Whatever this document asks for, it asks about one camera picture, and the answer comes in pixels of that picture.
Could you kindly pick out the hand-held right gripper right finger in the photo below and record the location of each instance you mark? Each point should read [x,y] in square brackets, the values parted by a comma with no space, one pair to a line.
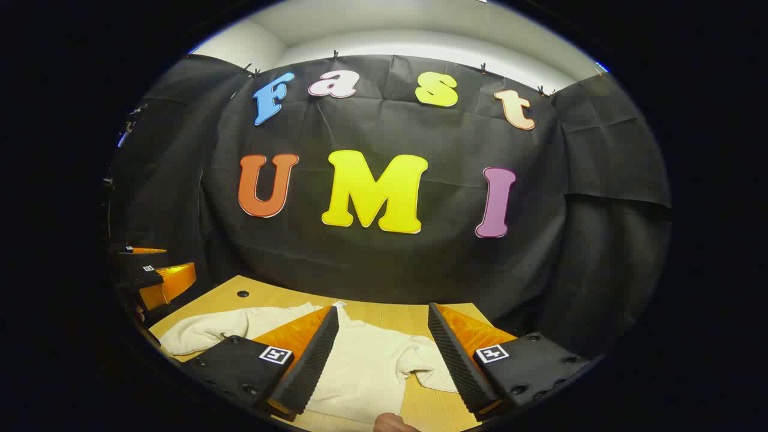
[459,366]

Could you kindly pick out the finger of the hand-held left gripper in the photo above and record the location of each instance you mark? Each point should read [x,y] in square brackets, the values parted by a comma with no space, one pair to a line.
[174,282]
[144,250]

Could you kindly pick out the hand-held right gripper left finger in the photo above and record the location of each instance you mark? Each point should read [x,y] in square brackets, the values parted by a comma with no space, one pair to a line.
[315,360]

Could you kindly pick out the black backdrop cloth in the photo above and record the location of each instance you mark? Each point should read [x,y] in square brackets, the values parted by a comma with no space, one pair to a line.
[420,264]

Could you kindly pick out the cream sweatshirt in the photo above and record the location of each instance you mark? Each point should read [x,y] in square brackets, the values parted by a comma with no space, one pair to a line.
[366,366]

